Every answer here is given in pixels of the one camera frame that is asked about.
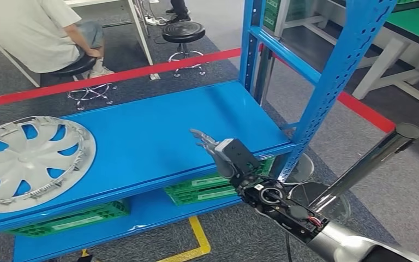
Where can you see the blue steel shelf rack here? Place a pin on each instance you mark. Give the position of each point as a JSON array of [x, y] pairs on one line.
[[159, 137]]

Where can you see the silver plastic wheel cover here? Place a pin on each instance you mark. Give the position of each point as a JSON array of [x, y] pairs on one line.
[[18, 159]]

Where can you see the person's bare forearm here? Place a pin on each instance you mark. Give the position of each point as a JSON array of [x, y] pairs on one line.
[[81, 39]]

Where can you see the chrome post with round base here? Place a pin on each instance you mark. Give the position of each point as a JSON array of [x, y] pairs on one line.
[[368, 165]]

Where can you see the round chrome floor disc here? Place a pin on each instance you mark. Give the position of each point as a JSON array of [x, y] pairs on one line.
[[303, 170]]

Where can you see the black stool chrome base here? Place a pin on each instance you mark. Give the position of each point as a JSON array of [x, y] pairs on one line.
[[183, 31], [74, 67]]

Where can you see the person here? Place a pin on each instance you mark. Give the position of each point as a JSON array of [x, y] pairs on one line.
[[25, 32], [178, 16]]

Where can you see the yellow floor tape square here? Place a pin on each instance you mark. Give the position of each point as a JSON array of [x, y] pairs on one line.
[[199, 235]]

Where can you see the white bench with green top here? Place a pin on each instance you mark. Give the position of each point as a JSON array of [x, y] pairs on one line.
[[415, 21]]

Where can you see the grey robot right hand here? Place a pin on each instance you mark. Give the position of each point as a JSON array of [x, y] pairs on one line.
[[202, 139]]

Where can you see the white power strip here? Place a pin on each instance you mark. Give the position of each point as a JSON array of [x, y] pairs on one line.
[[155, 20]]

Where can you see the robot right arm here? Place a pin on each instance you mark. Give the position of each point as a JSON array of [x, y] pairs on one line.
[[339, 244]]

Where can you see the red boundary strip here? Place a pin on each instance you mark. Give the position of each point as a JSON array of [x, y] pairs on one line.
[[122, 75]]

